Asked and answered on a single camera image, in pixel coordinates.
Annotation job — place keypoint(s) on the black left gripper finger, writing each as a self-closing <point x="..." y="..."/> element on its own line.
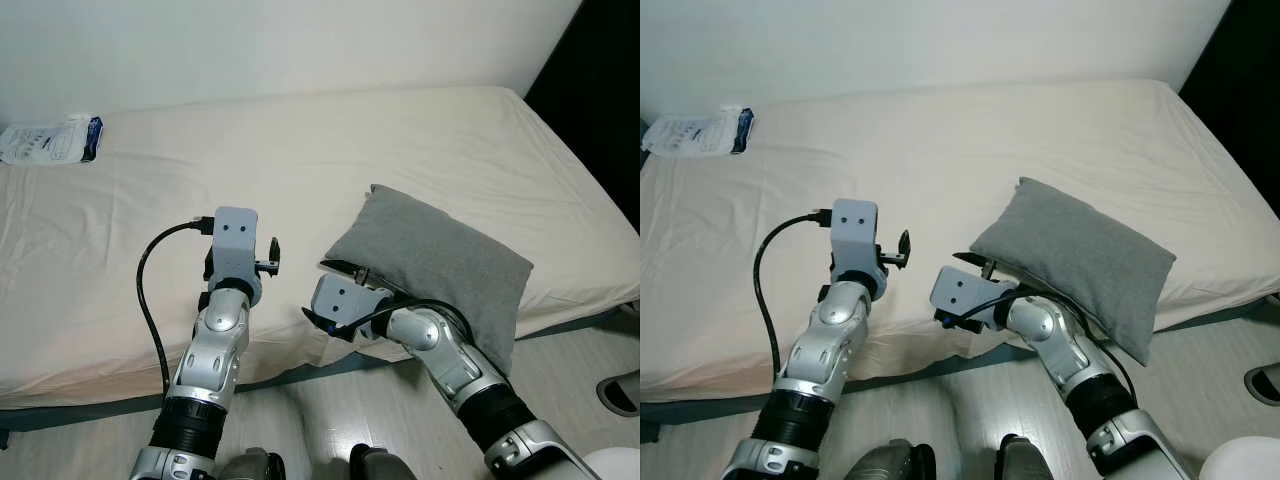
<point x="904" y="243"/>
<point x="275" y="250"/>

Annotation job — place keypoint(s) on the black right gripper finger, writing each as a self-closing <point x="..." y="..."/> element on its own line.
<point x="342" y="268"/>
<point x="970" y="258"/>

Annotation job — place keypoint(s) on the grey fabric pillow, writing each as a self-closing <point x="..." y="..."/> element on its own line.
<point x="1080" y="255"/>
<point x="440" y="265"/>

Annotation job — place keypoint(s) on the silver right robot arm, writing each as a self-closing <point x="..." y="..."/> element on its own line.
<point x="445" y="350"/>
<point x="1060" y="345"/>

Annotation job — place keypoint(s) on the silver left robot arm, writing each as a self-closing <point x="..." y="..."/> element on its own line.
<point x="215" y="345"/>
<point x="835" y="330"/>

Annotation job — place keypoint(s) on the bed with beige sheet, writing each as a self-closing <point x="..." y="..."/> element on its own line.
<point x="300" y="150"/>
<point x="950" y="140"/>

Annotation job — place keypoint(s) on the robot right leg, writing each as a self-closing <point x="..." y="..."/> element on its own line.
<point x="380" y="465"/>
<point x="1020" y="460"/>

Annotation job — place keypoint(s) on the robot leg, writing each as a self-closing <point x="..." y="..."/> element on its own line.
<point x="250" y="468"/>
<point x="1020" y="460"/>
<point x="380" y="465"/>
<point x="890" y="462"/>

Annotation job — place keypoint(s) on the robot left leg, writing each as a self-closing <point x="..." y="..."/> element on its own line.
<point x="250" y="468"/>
<point x="890" y="462"/>

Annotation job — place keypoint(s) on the white blue plastic package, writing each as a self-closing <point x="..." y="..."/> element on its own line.
<point x="45" y="140"/>
<point x="695" y="132"/>

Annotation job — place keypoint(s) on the grey slipper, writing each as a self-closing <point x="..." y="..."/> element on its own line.
<point x="622" y="395"/>
<point x="1265" y="385"/>

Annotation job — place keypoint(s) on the black cabinet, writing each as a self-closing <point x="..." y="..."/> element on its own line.
<point x="1245" y="80"/>
<point x="600" y="90"/>

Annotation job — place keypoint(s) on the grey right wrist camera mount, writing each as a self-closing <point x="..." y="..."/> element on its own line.
<point x="345" y="305"/>
<point x="965" y="295"/>

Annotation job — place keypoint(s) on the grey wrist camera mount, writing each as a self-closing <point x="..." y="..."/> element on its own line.
<point x="855" y="230"/>
<point x="345" y="305"/>
<point x="965" y="295"/>
<point x="235" y="240"/>

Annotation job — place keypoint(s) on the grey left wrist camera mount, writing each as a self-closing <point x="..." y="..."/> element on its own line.
<point x="855" y="230"/>
<point x="235" y="240"/>

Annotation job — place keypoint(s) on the dark bed frame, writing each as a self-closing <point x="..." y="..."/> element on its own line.
<point x="100" y="410"/>
<point x="700" y="405"/>

